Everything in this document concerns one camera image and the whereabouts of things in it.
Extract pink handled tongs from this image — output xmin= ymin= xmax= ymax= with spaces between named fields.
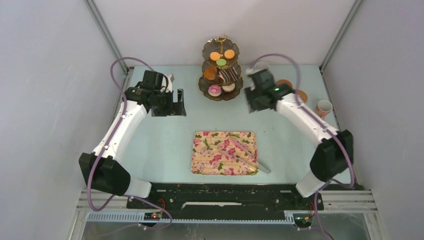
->
xmin=220 ymin=136 xmax=271 ymax=174

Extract brown round coaster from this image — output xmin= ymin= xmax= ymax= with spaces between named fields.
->
xmin=297 ymin=89 xmax=308 ymax=104
xmin=276 ymin=79 xmax=293 ymax=88

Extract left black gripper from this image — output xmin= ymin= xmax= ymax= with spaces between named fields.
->
xmin=151 ymin=88 xmax=186 ymax=117

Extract pink mug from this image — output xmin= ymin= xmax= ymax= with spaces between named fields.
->
xmin=314 ymin=99 xmax=333 ymax=120
xmin=254 ymin=61 xmax=270 ymax=71

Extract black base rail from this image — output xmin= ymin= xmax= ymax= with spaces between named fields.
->
xmin=147 ymin=183 xmax=324 ymax=221

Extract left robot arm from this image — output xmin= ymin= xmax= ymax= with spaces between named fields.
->
xmin=78 ymin=70 xmax=187 ymax=208

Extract green macaron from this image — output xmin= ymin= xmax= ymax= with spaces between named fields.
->
xmin=215 ymin=58 xmax=227 ymax=67

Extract brown croissant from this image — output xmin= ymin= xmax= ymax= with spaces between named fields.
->
xmin=203 ymin=65 xmax=218 ymax=81

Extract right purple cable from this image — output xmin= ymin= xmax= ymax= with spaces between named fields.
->
xmin=253 ymin=53 xmax=356 ymax=240

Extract pink frosted donut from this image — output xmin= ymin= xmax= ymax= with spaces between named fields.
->
xmin=208 ymin=85 xmax=222 ymax=97

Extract orange round biscuit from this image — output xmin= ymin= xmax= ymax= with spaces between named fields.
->
xmin=209 ymin=51 xmax=221 ymax=62
xmin=224 ymin=49 xmax=236 ymax=60

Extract three-tier dark cake stand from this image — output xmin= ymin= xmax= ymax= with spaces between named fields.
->
xmin=198 ymin=34 xmax=244 ymax=102

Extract chocolate layered cake slice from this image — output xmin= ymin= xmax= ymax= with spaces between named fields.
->
xmin=218 ymin=67 xmax=239 ymax=86

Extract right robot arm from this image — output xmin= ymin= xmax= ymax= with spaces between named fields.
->
xmin=244 ymin=68 xmax=353 ymax=209

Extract white donut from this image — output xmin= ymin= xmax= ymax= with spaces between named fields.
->
xmin=222 ymin=83 xmax=236 ymax=93

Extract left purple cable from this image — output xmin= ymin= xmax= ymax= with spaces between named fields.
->
xmin=86 ymin=57 xmax=173 ymax=231

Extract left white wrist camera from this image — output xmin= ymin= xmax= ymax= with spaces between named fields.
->
xmin=163 ymin=74 xmax=175 ymax=93

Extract orange round biscuit bottom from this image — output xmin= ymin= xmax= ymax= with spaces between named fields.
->
xmin=209 ymin=51 xmax=221 ymax=62

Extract purple cable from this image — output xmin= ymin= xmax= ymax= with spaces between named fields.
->
xmin=86 ymin=57 xmax=173 ymax=231
xmin=253 ymin=53 xmax=356 ymax=240

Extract floral serving tray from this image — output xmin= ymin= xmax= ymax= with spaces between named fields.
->
xmin=191 ymin=131 xmax=258 ymax=176

